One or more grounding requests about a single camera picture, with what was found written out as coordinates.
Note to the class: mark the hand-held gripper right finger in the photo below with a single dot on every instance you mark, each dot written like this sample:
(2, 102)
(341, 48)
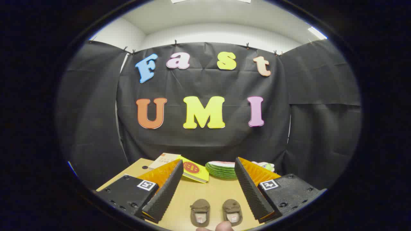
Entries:
(250, 192)

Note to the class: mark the green striped watermelon toy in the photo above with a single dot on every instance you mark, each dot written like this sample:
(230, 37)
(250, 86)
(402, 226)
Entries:
(221, 171)

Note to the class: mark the ceiling light panel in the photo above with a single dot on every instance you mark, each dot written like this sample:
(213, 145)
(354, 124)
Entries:
(179, 1)
(244, 1)
(317, 33)

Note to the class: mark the pink green plush toy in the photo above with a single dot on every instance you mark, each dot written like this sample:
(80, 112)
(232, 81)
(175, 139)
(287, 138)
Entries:
(266, 166)

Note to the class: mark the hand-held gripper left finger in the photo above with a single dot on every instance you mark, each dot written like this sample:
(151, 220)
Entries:
(167, 192)

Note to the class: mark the brown felt shoe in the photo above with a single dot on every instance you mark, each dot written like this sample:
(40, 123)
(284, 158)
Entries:
(199, 205)
(231, 205)

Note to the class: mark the yellow book red label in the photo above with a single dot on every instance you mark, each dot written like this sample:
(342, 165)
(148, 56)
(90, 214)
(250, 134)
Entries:
(197, 170)

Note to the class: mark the beige cover book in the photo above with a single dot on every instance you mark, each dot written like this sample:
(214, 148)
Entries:
(162, 159)

